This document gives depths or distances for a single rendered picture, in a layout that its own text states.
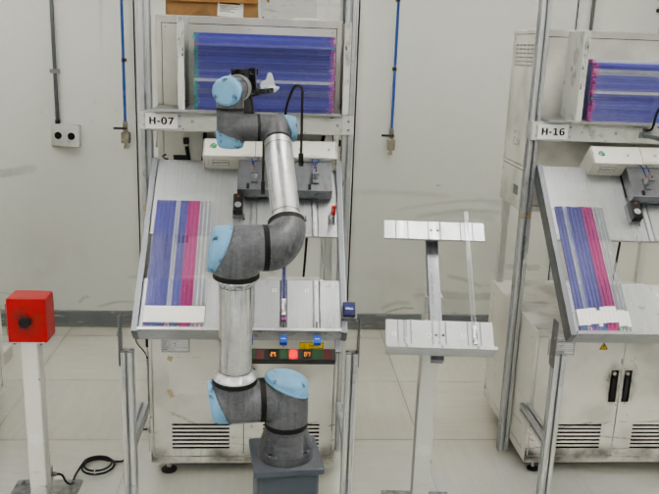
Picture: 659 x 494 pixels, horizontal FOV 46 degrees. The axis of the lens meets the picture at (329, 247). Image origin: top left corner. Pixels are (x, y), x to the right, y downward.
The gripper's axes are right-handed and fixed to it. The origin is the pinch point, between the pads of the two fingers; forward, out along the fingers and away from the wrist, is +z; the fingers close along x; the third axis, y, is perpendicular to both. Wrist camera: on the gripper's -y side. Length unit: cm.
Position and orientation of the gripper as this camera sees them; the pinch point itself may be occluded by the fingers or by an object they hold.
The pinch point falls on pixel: (254, 90)
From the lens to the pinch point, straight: 244.2
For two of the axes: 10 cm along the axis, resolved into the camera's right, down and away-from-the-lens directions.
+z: 1.3, -2.6, 9.6
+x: -9.9, 0.1, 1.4
